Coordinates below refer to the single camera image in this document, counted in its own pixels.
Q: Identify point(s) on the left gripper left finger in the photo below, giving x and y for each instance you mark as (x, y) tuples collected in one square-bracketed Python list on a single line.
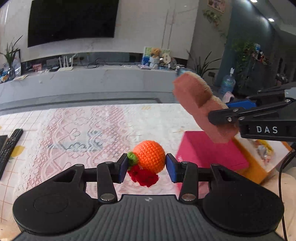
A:
[(109, 173)]

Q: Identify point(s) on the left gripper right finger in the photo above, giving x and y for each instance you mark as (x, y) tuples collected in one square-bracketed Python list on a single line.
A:
[(185, 173)]

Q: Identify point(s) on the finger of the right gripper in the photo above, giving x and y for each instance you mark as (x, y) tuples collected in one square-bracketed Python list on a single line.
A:
[(232, 115), (246, 104)]

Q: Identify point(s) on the pink scouring sponge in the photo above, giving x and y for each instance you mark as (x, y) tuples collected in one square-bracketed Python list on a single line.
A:
[(197, 98)]

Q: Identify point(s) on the orange crochet ball toy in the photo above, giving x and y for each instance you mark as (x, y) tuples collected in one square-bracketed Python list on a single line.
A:
[(145, 161)]

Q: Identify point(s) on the pink space heater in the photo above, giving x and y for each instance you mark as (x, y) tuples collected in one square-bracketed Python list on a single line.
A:
[(228, 97)]

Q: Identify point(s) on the pink box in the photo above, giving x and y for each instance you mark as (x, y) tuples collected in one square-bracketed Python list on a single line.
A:
[(196, 147)]

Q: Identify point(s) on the blue water jug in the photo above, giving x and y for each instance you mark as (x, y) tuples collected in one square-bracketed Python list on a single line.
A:
[(228, 83)]

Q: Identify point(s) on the dark cabinet with plants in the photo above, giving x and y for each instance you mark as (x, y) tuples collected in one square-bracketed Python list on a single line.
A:
[(253, 68)]

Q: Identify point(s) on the orange rimmed white box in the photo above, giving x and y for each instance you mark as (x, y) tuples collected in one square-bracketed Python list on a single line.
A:
[(262, 157)]

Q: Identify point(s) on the long leaf potted plant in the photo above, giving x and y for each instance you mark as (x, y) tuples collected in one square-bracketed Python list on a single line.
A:
[(201, 67)]

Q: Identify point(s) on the white lace tablecloth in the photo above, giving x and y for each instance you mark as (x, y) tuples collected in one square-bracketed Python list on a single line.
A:
[(55, 139)]

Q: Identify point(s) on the blue-grey trash bin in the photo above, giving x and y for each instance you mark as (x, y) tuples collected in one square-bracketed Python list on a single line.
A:
[(182, 70)]

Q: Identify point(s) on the teddy bear gift box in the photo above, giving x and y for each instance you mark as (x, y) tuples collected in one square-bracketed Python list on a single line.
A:
[(157, 58)]

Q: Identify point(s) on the black remote control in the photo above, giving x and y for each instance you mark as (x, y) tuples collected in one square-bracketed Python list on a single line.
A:
[(8, 148)]

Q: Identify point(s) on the white wifi router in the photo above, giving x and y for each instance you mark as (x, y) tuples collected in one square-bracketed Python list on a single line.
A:
[(66, 64)]

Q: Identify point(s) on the small left potted plant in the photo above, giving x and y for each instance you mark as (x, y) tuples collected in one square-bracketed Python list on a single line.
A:
[(10, 54)]

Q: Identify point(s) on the black wall television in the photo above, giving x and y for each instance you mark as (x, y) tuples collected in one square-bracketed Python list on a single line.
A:
[(52, 21)]

